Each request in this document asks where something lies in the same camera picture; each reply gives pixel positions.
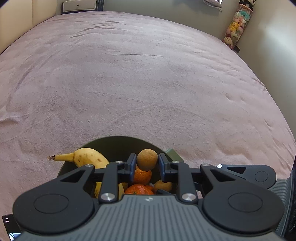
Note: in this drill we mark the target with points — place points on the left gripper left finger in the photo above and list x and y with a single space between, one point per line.
115 173

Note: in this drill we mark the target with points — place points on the grey window cushion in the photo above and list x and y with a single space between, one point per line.
214 4

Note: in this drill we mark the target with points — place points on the hanging plush toy organizer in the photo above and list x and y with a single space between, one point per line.
239 22

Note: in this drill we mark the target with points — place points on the cream padded headboard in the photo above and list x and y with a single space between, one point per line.
18 17

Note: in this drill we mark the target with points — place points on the small brown kiwi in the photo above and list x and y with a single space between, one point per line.
166 186
147 159

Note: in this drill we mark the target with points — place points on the green pear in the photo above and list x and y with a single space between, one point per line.
109 188

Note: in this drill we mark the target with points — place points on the green colander bowl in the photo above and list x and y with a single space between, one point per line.
77 184

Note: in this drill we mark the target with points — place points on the orange tangerine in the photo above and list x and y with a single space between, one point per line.
138 189
142 177

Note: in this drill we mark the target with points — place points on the white bedside cabinet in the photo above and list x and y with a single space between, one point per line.
80 6

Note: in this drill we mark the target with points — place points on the pink bed blanket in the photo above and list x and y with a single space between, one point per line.
78 77

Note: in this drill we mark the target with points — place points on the black smartphone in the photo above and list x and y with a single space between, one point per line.
11 226

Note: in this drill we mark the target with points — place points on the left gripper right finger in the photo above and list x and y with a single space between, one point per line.
180 174

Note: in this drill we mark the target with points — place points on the yellow banana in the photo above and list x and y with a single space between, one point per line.
82 157

